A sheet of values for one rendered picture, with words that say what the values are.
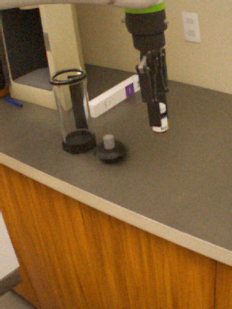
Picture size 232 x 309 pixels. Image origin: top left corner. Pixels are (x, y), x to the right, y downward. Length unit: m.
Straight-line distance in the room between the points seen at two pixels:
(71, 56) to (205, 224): 0.85
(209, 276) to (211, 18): 0.92
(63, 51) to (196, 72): 0.49
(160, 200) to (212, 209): 0.13
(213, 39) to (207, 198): 0.72
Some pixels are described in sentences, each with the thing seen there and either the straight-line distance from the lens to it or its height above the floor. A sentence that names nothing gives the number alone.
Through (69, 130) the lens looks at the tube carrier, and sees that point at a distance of 1.44.
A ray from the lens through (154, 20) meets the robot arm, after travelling 1.11.
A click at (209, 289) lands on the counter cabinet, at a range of 1.22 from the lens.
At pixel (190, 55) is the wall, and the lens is 1.85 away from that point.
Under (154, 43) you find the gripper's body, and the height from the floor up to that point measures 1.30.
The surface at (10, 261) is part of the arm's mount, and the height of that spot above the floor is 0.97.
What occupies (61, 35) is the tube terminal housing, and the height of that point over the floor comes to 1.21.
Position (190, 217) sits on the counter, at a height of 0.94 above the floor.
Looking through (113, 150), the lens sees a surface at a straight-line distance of 1.38.
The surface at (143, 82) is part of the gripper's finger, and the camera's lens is 1.15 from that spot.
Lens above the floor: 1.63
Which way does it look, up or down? 29 degrees down
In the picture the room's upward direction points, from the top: 9 degrees counter-clockwise
